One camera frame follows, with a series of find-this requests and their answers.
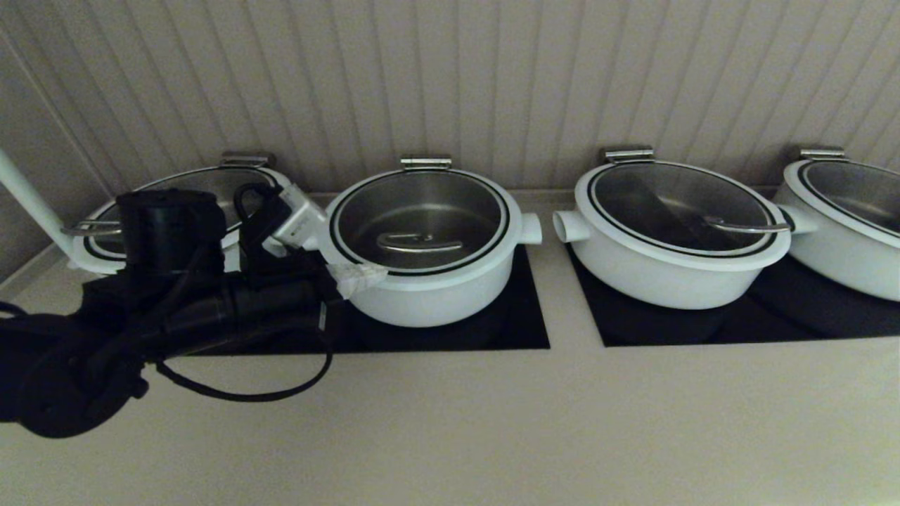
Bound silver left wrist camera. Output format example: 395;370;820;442
271;184;328;252

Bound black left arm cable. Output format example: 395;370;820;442
233;181;282;243
155;302;335;403

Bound black glass cooktop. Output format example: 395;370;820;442
186;246;551;356
566;246;900;347

